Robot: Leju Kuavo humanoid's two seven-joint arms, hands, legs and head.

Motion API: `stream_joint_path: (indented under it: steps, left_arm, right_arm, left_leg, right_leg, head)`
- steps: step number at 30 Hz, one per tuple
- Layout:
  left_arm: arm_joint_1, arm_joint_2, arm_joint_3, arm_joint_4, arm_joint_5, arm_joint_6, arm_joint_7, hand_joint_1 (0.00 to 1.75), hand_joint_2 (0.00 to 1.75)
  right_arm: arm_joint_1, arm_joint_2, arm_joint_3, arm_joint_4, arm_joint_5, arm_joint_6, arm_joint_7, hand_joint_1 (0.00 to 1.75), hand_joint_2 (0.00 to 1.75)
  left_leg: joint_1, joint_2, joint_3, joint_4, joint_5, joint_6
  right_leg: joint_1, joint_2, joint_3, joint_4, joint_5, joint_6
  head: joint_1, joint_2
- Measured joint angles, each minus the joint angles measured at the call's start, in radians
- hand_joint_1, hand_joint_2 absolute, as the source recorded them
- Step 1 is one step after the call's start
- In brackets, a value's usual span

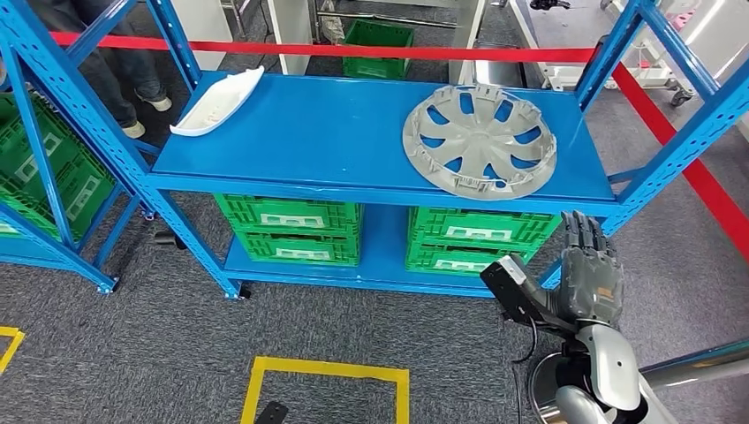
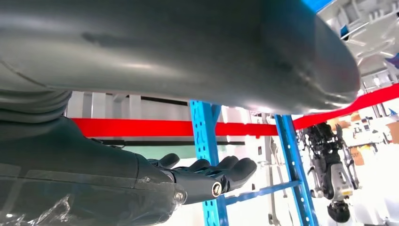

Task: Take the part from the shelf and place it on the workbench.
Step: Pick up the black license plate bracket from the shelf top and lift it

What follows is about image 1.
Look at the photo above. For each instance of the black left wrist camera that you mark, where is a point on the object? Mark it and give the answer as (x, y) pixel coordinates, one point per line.
(271, 413)

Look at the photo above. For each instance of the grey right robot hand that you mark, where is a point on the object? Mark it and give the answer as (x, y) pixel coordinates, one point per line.
(591, 287)

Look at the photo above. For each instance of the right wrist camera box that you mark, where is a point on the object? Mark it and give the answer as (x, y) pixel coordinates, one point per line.
(515, 292)

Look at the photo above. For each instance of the white cabinet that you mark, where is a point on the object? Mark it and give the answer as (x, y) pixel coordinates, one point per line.
(202, 23)

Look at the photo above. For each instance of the red barrier belt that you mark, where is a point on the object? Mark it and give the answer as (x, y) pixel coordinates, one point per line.
(351, 51)
(702, 175)

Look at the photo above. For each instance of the black plastic spool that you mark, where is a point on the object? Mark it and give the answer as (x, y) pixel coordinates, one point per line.
(170, 240)

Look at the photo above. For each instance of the blue metal shelf rack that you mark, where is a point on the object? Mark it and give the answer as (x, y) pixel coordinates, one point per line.
(40, 146)
(351, 134)

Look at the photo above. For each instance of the white machine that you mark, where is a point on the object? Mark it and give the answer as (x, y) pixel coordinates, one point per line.
(720, 35)

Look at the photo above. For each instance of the white plastic trim part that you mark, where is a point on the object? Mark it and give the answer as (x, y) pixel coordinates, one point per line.
(216, 105)

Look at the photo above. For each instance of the black belt stanchion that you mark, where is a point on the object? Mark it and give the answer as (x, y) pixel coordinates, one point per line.
(602, 47)

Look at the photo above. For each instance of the white desk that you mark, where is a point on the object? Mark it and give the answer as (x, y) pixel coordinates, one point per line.
(292, 29)

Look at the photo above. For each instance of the person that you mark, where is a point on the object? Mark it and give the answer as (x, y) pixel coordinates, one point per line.
(111, 64)

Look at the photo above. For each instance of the white tube frame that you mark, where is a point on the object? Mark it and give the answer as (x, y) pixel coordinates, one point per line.
(585, 76)

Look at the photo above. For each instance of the black computer case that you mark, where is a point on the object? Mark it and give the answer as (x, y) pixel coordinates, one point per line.
(497, 73)

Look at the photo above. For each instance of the grey wheel cover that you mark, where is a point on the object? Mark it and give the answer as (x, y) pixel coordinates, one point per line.
(480, 143)

